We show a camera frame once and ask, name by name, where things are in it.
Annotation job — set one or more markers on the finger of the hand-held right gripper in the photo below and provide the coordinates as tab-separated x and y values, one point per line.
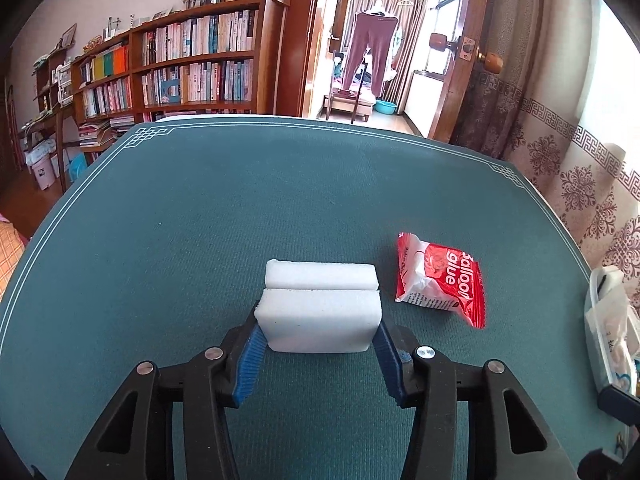
607	466
620	405

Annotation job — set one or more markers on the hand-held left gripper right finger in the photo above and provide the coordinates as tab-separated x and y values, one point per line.
387	365

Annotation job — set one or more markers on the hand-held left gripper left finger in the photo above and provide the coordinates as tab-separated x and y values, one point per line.
247	365

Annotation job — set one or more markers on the white paper packet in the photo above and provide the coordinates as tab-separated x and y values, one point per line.
610	335

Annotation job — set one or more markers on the white foam block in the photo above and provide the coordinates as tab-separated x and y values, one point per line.
315	320

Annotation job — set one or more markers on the clear plastic bowl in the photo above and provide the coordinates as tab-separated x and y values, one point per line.
590	310

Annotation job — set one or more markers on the red snack packet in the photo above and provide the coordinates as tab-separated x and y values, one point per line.
440	275

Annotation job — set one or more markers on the patterned curtain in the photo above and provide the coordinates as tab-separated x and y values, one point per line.
550	160

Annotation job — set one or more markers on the blue basin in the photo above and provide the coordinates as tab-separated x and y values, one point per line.
385	106

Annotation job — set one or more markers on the pink bedding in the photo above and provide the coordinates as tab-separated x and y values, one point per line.
10	255

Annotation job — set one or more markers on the wooden stool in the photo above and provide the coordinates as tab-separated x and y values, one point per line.
345	102

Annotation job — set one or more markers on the stack of books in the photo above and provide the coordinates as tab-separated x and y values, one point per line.
100	132

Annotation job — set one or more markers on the white storage bin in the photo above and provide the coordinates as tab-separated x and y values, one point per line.
42	170

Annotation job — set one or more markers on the wooden bookcase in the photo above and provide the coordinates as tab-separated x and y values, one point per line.
267	60

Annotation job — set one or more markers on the hanging pink pants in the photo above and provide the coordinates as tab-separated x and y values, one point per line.
370	50

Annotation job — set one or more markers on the small wooden shelf unit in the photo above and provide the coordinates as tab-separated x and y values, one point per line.
52	110

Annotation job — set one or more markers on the wooden door knob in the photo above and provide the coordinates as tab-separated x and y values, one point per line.
492	61
439	41

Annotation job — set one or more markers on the rows of books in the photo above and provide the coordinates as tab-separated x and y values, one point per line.
200	35

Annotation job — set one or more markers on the dark wooden door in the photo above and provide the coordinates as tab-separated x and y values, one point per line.
10	125

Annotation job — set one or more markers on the small picture frame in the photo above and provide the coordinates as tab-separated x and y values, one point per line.
68	36

